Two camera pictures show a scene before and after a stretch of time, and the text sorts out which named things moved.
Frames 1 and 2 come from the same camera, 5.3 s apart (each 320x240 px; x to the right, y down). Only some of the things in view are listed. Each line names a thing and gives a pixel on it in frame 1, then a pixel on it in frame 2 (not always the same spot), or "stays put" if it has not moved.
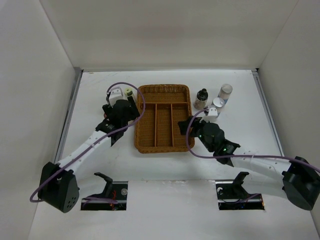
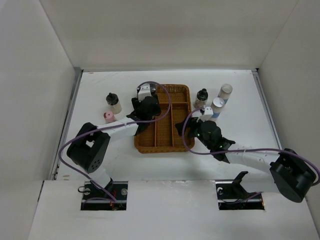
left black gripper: (133, 113) to (136, 103)
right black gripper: (194, 122) stays put
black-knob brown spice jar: (201, 100) stays put
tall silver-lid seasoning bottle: (225, 91) stays put
